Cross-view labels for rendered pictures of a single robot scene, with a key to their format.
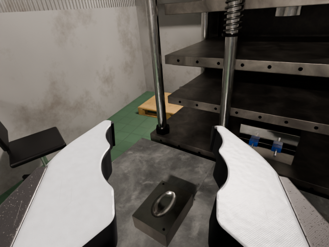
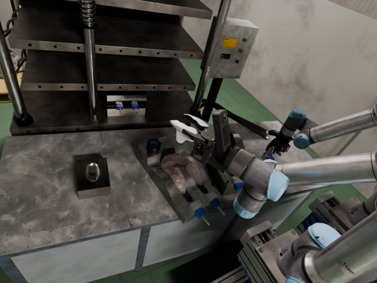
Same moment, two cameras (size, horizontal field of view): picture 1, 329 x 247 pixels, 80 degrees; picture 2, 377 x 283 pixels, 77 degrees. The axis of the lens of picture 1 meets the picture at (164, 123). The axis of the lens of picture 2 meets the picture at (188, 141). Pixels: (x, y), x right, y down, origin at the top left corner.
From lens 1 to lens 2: 0.66 m
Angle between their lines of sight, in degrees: 54
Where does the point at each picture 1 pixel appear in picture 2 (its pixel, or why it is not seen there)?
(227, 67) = (91, 53)
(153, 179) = (60, 165)
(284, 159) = (140, 112)
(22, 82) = not seen: outside the picture
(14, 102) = not seen: outside the picture
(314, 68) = (147, 51)
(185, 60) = (39, 44)
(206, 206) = (115, 161)
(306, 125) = (148, 87)
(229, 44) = (89, 35)
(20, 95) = not seen: outside the picture
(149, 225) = (95, 188)
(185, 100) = (46, 85)
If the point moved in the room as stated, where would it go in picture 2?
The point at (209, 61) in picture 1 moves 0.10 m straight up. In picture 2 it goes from (68, 45) to (66, 26)
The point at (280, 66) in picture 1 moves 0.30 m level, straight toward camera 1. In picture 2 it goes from (128, 50) to (141, 76)
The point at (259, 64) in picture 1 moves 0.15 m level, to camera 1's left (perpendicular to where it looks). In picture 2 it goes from (113, 49) to (92, 54)
